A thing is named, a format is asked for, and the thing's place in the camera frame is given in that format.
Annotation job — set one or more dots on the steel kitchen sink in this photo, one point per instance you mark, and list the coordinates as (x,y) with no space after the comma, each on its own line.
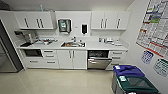
(73,44)

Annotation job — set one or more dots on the white kitchen counter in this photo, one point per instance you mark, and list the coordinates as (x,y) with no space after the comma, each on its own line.
(71,58)

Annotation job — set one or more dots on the white upper kitchen cabinets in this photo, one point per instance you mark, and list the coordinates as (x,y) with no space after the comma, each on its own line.
(36,20)

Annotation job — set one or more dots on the chrome sink faucet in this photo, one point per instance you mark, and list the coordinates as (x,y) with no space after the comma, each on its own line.
(74,39)

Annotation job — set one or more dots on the blue dish soap bottle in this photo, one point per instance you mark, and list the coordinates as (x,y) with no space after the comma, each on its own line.
(100,39)

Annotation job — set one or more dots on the steel dishwasher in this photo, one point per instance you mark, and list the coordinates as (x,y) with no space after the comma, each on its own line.
(99,61)

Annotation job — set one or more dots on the steel paper towel dispenser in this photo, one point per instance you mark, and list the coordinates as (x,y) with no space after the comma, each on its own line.
(64,26)

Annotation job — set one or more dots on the dish drying rack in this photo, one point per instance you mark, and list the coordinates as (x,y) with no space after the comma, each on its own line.
(45,41)

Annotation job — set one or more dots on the black built-in microwave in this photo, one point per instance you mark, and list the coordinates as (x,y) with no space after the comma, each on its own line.
(32,53)

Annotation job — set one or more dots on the blue spray bottle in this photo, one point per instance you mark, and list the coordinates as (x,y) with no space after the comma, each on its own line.
(41,8)

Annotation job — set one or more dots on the green lid waste bin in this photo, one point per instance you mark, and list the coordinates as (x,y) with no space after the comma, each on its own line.
(140,86)

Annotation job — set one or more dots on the steel fridge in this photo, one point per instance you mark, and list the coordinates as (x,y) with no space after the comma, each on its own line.
(8,50)

